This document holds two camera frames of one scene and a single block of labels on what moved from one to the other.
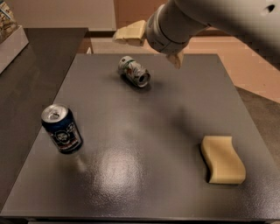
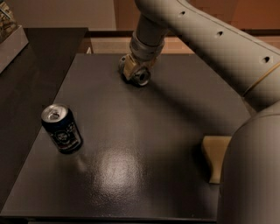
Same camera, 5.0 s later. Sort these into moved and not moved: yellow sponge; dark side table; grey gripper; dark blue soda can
Moved: grey gripper
Not moved: dark blue soda can; dark side table; yellow sponge
